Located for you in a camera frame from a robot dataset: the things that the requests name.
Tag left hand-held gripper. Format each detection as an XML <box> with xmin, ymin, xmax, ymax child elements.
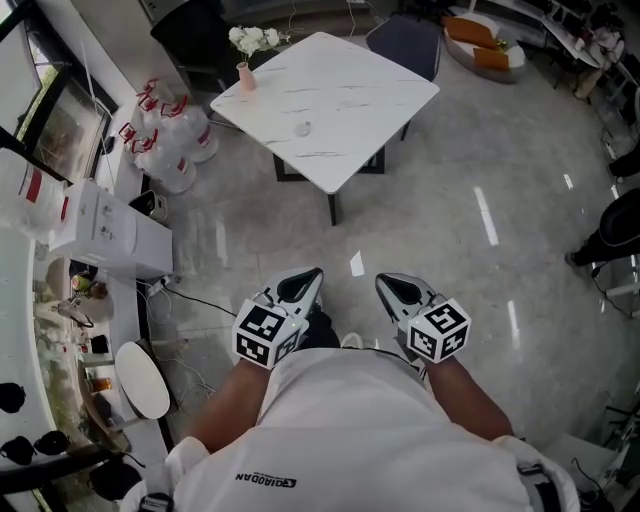
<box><xmin>231</xmin><ymin>266</ymin><xmax>326</xmax><ymax>372</ymax></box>

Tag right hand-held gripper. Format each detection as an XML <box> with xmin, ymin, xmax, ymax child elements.
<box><xmin>375</xmin><ymin>272</ymin><xmax>473</xmax><ymax>366</ymax></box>

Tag person's left forearm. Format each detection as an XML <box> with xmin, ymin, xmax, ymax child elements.
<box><xmin>186</xmin><ymin>356</ymin><xmax>282</xmax><ymax>452</ymax></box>

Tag person's right forearm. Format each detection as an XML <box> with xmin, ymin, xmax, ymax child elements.
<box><xmin>424</xmin><ymin>356</ymin><xmax>516</xmax><ymax>442</ymax></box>

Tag person's black trousers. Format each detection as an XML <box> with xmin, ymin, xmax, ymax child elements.
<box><xmin>298</xmin><ymin>298</ymin><xmax>429</xmax><ymax>384</ymax></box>

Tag person's white shirt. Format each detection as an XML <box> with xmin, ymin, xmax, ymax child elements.
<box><xmin>119</xmin><ymin>347</ymin><xmax>582</xmax><ymax>512</ymax></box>

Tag small beige waste bin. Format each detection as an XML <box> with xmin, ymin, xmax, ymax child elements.
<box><xmin>128</xmin><ymin>191</ymin><xmax>169</xmax><ymax>224</ymax></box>

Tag white plastic bags, red print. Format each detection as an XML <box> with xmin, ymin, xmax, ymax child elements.
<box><xmin>132</xmin><ymin>130</ymin><xmax>198</xmax><ymax>195</ymax></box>

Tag white round stool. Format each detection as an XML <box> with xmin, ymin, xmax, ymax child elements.
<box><xmin>115</xmin><ymin>339</ymin><xmax>173</xmax><ymax>421</ymax></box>

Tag white cardboard box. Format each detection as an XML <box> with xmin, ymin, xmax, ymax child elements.
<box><xmin>48</xmin><ymin>179</ymin><xmax>174</xmax><ymax>279</ymax></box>

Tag white marble table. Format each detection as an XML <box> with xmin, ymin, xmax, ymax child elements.
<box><xmin>209</xmin><ymin>31</ymin><xmax>442</xmax><ymax>227</ymax></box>

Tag pink vase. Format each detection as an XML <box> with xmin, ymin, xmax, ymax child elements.
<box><xmin>235</xmin><ymin>62</ymin><xmax>258</xmax><ymax>93</ymax></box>

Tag white round lounge seat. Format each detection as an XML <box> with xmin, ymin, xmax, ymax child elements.
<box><xmin>442</xmin><ymin>12</ymin><xmax>529</xmax><ymax>85</ymax></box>

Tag blue chair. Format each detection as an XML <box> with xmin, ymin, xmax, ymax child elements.
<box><xmin>364</xmin><ymin>13</ymin><xmax>443</xmax><ymax>84</ymax></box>

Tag orange cushion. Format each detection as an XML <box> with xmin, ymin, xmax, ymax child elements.
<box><xmin>472</xmin><ymin>47</ymin><xmax>512</xmax><ymax>72</ymax></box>
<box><xmin>442</xmin><ymin>16</ymin><xmax>502</xmax><ymax>51</ymax></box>

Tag white flower bouquet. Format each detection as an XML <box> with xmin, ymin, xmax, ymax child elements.
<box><xmin>227</xmin><ymin>24</ymin><xmax>292</xmax><ymax>65</ymax></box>

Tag large clear water bottle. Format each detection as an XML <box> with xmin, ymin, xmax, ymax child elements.
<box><xmin>0</xmin><ymin>149</ymin><xmax>70</xmax><ymax>247</ymax></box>

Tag black office chair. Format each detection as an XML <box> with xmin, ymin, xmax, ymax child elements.
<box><xmin>149</xmin><ymin>0</ymin><xmax>282</xmax><ymax>102</ymax></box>

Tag black face mask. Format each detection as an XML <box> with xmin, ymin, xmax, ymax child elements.
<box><xmin>34</xmin><ymin>430</ymin><xmax>70</xmax><ymax>457</ymax></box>
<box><xmin>0</xmin><ymin>382</ymin><xmax>27</xmax><ymax>414</ymax></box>
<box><xmin>0</xmin><ymin>435</ymin><xmax>37</xmax><ymax>467</ymax></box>

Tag white desk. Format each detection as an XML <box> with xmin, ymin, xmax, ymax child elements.
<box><xmin>528</xmin><ymin>0</ymin><xmax>602</xmax><ymax>69</ymax></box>

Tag black cable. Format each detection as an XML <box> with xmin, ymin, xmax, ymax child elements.
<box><xmin>163</xmin><ymin>283</ymin><xmax>237</xmax><ymax>319</ymax></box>

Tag black shoulder strap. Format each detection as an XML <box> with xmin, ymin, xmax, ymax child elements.
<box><xmin>516</xmin><ymin>462</ymin><xmax>562</xmax><ymax>512</ymax></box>
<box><xmin>138</xmin><ymin>492</ymin><xmax>175</xmax><ymax>512</ymax></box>

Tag black window frame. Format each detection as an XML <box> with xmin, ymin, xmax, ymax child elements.
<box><xmin>0</xmin><ymin>0</ymin><xmax>120</xmax><ymax>187</ymax></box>

